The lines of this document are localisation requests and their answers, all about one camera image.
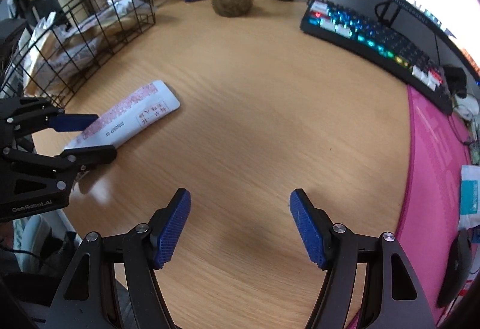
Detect long white red snack packet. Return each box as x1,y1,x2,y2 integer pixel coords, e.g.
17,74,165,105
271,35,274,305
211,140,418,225
64,80,181,150

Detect bagged bread slices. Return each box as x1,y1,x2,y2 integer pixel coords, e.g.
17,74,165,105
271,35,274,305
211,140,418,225
24,0,155,96

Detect black computer mouse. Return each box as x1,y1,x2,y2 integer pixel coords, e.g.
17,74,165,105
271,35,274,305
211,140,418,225
436,229,472,308

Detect pink desk mat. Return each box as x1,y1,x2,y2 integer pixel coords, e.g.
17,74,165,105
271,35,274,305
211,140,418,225
352,84,475,329

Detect white blue tissue pack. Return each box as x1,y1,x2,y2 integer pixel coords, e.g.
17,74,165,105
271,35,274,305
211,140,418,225
458,165,480,230

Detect RGB mechanical keyboard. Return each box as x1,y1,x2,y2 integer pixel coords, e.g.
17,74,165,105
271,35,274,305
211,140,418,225
300,0,453,115

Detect black wire basket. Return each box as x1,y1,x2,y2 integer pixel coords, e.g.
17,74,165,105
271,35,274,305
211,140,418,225
1,0,155,107

